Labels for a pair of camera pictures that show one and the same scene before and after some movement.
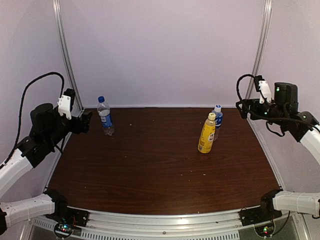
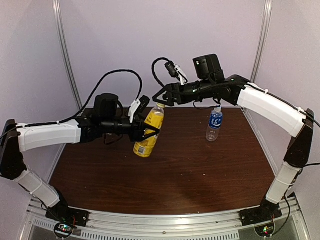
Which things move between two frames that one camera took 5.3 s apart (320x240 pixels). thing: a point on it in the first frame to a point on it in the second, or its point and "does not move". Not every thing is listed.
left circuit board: (62, 230) does not move
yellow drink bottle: (206, 137) to (142, 148)
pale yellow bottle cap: (212, 116) to (160, 105)
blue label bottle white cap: (218, 121) does not move
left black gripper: (77, 128) to (138, 135)
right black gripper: (253, 102) to (170, 89)
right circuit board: (264, 231) does not move
